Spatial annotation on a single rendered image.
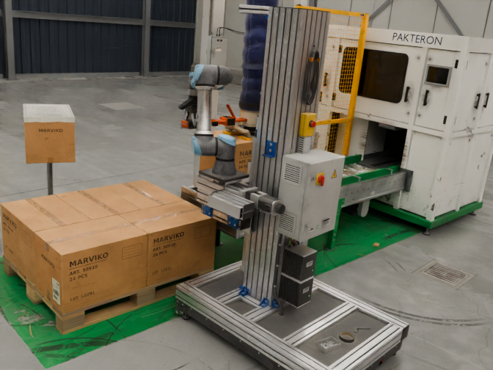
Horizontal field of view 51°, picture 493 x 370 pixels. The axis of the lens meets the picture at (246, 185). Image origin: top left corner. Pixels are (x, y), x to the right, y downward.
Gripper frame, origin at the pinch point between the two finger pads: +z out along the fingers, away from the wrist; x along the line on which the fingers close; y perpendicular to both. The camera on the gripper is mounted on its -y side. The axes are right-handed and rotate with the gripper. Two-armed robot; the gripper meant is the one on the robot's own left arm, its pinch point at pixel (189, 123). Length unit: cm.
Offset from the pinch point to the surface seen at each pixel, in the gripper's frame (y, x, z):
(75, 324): -94, -18, 117
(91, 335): -89, -29, 121
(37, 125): -52, 141, 27
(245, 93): 50, -1, -20
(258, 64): 54, -8, -42
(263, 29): 54, -9, -67
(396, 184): 242, -29, 73
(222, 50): 103, 93, -43
